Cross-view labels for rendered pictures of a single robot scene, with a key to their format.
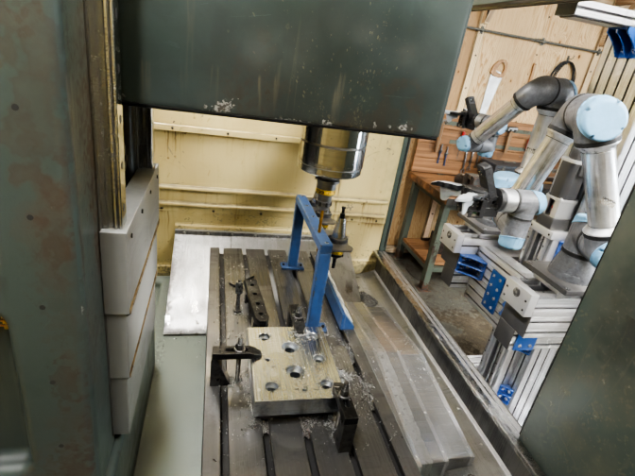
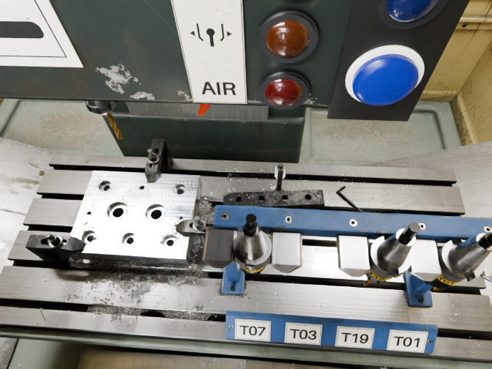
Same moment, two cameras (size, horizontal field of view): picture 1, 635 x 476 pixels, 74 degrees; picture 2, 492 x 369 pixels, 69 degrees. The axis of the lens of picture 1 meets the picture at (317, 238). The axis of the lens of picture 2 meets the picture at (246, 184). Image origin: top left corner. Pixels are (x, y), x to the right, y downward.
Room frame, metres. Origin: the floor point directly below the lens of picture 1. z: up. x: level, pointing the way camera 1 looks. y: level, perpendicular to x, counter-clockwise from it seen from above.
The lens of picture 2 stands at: (1.35, -0.27, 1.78)
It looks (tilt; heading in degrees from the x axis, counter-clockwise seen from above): 58 degrees down; 113
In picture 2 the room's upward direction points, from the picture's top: 4 degrees counter-clockwise
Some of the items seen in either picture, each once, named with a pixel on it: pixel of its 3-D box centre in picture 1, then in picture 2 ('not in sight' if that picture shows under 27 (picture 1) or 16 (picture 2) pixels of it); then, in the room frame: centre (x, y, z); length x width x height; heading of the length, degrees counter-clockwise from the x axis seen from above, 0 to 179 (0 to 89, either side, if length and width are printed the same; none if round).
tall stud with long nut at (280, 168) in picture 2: (238, 296); (280, 179); (1.24, 0.24, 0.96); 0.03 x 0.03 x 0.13
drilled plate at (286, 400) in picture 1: (291, 365); (138, 215); (0.93, 0.01, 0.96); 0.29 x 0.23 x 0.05; 16
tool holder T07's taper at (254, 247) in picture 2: (340, 227); (252, 238); (1.27, -0.07, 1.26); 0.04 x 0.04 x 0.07
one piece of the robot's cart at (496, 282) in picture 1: (492, 291); not in sight; (1.62, -0.78, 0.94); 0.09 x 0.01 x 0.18; 16
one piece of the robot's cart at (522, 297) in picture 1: (560, 296); not in sight; (1.41, -0.92, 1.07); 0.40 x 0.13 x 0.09; 106
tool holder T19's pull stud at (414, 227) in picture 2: not in sight; (410, 232); (1.48, -0.01, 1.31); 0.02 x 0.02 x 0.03
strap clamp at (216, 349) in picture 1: (235, 360); (157, 165); (0.91, 0.17, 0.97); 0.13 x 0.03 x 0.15; 106
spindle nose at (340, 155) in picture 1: (333, 145); not in sight; (1.03, 0.00, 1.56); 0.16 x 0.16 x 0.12
